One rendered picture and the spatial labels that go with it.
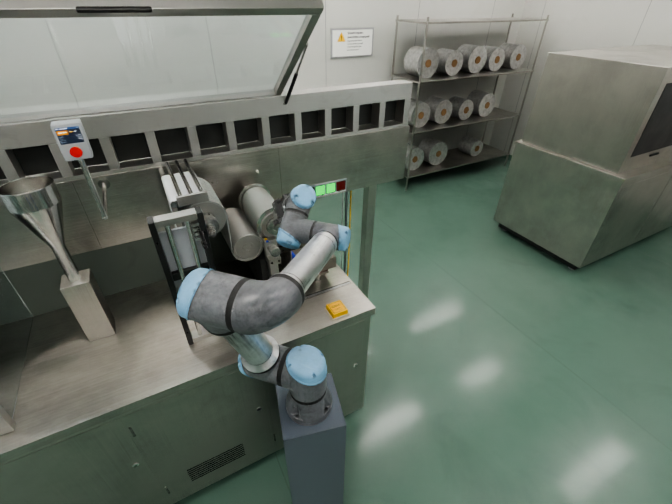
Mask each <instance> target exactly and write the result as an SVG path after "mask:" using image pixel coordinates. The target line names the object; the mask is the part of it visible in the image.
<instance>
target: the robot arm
mask: <svg viewBox="0 0 672 504"><path fill-rule="evenodd" d="M315 201H316V193H315V191H314V189H313V188H312V187H311V186H309V185H306V184H301V185H298V186H297V187H295V188H294V189H293V190H292V191H291V193H288V194H283V195H282V198H281V197H280V199H279V198H278V199H277V200H274V201H273V203H274V204H273V203H272V207H273V210H274V211H273V216H274V221H273V224H274V226H280V228H279V230H278V234H277V243H278V244H279V245H281V246H283V247H286V248H289V249H298V248H299V247H300V245H301V243H303V244H306V245H305V246H304V247H303V248H302V249H301V250H300V252H299V253H298V254H297V255H296V256H295V257H294V258H293V259H292V260H291V261H290V263H289V264H288V265H287V266H286V267H285V268H284V269H283V270H282V271H281V272H280V273H277V274H274V275H272V276H271V277H270V278H269V279H268V280H254V279H250V278H246V277H241V276H237V275H233V274H228V273H224V272H220V271H215V270H214V269H211V268H210V269H206V268H197V269H195V270H193V271H191V272H190V273H189V274H188V275H187V276H186V278H185V279H184V280H183V282H182V284H181V286H180V288H179V291H178V294H177V300H176V309H177V312H178V314H179V315H180V316H181V317H183V318H185V319H186V320H192V321H195V322H198V323H200V324H201V325H202V326H203V327H204V328H205V329H206V330H207V331H208V332H209V333H211V334H212V335H215V336H220V337H224V338H225V339H226V340H227V341H228V343H229V344H230V345H231V346H232V347H233V348H234V349H235V350H236V351H237V352H238V353H239V356H238V362H239V364H238V367H239V370H240V371H241V373H242V374H244V375H246V376H248V377H250V378H255V379H259V380H262V381H265V382H268V383H272V384H275V385H278V386H281V387H284V388H288V389H290V390H289V392H288V394H287V397H286V410H287V413H288V415H289V417H290V418H291V419H292V420H293V421H294V422H295V423H297V424H299V425H303V426H313V425H316V424H319V423H321V422H322V421H324V420H325V419H326V418H327V417H328V415H329V414H330V412H331V409H332V396H331V393H330V391H329V389H328V387H327V379H326V375H327V365H326V361H325V357H324V355H323V354H322V352H321V351H320V350H318V349H317V348H316V347H313V346H311V345H301V346H296V347H294V348H290V347H286V346H282V345H279V344H278V343H277V341H276V340H275V339H274V338H273V337H271V336H269V335H266V334H265V333H264V332H267V331H269V330H272V329H274V328H276V327H278V326H280V325H281V324H283V323H284V322H286V321H287V320H289V319H290V318H291V317H292V316H293V315H294V314H295V313H296V312H297V311H298V310H299V309H300V307H301V306H302V304H303V303H304V301H305V292H306V291H307V290H308V288H309V287H310V285H311V284H312V283H313V281H314V280H315V279H316V277H317V276H318V274H319V273H320V272H321V270H322V269H323V267H324V266H325V265H326V263H327V262H328V260H329V259H330V258H331V256H332V255H333V253H334V252H335V251H336V250H337V251H346V250H347V249H348V246H349V243H350V238H351V231H350V228H349V227H346V226H342V225H339V224H338V225H336V224H331V223H325V222H319V221H314V220H308V215H309V212H310V209H311V207H312V206H313V205H314V203H315Z"/></svg>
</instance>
